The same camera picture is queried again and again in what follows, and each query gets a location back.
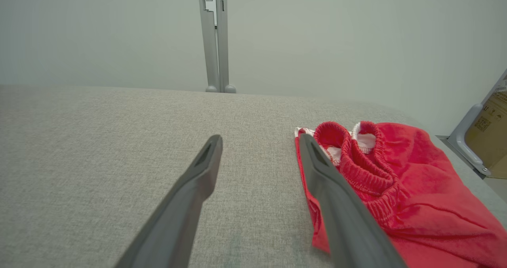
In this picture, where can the grey metal frame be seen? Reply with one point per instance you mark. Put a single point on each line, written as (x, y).
(461, 137)

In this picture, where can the red shorts with white stripe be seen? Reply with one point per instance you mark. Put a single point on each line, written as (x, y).
(427, 180)

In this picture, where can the grey partition post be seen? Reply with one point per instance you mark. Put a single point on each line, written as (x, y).
(209, 54)
(223, 54)

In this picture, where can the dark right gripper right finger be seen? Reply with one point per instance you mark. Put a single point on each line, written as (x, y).
(344, 220)

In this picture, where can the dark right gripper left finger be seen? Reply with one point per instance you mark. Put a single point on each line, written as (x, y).
(178, 212)

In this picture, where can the brown cardboard box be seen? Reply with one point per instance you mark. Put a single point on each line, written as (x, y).
(491, 137)

